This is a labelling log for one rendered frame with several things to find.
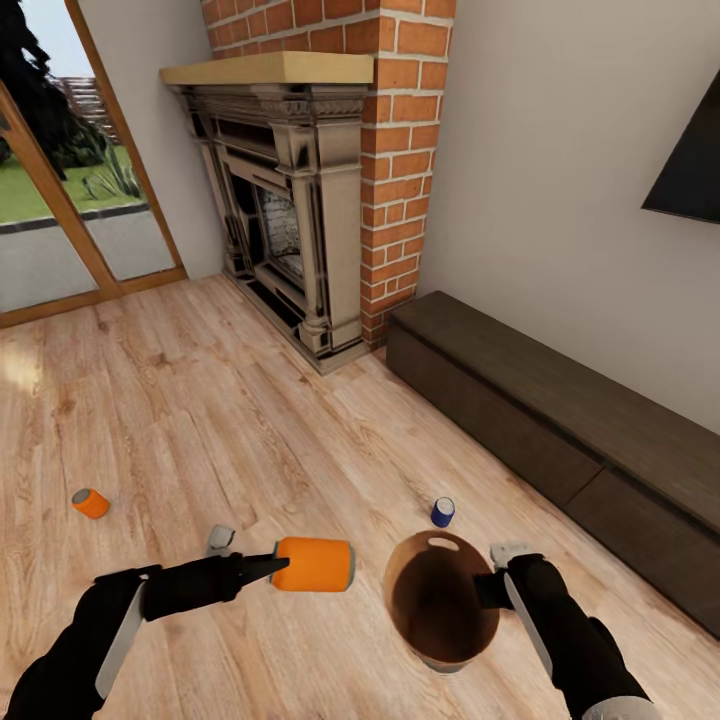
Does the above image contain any trash can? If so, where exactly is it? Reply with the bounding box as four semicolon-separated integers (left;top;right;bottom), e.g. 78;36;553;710
384;530;508;674

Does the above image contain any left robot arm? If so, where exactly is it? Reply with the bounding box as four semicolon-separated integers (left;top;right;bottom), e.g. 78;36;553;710
3;524;290;720

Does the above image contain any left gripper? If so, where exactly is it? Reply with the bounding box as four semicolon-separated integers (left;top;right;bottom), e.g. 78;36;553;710
177;552;290;613

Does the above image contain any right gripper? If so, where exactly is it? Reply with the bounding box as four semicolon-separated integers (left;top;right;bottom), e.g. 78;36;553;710
473;569;515;611

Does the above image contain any can of soda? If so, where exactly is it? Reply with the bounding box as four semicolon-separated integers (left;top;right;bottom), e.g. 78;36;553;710
269;537;356;593
431;497;455;527
72;487;110;519

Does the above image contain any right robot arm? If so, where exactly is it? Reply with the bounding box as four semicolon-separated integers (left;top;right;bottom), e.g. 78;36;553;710
473;540;665;720

